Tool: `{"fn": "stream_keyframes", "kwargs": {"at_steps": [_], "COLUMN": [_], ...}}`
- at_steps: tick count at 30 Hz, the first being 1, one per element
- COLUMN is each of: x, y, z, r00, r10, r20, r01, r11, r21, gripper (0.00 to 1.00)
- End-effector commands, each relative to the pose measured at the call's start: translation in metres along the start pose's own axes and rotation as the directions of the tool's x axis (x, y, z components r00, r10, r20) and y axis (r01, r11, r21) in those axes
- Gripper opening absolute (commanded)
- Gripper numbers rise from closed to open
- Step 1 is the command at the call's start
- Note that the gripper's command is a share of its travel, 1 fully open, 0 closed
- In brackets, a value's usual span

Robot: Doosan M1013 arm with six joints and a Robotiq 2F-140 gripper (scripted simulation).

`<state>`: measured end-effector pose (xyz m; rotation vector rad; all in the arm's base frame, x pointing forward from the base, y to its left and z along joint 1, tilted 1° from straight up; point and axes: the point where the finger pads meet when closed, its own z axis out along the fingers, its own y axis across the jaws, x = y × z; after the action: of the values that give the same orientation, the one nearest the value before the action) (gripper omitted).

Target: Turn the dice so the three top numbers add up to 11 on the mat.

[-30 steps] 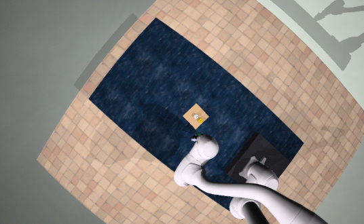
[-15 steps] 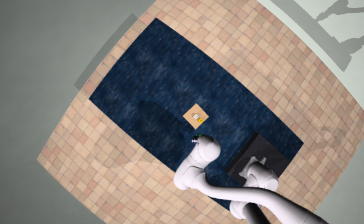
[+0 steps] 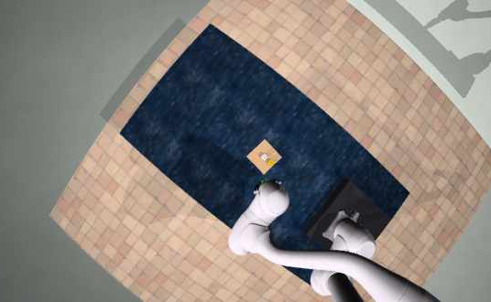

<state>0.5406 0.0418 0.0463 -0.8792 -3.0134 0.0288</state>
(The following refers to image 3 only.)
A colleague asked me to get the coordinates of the peach square mat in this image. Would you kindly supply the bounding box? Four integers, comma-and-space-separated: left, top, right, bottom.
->
247, 139, 281, 174

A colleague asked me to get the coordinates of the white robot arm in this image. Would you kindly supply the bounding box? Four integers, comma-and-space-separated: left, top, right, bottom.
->
228, 180, 441, 302

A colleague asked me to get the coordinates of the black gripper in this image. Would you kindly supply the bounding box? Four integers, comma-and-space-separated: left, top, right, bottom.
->
253, 178, 282, 195

